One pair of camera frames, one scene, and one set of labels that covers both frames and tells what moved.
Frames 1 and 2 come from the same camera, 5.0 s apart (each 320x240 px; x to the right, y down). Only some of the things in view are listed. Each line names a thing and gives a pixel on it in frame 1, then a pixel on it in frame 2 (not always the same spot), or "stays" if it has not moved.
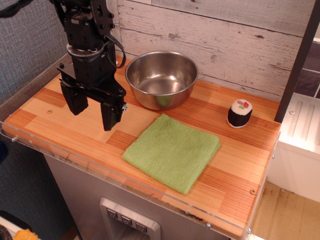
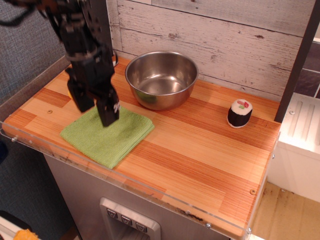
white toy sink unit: x=295 y=163 stays
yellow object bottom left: x=25 y=234 stays
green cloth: x=173 y=151 -> x=107 y=145
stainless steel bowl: x=161 y=80 stays
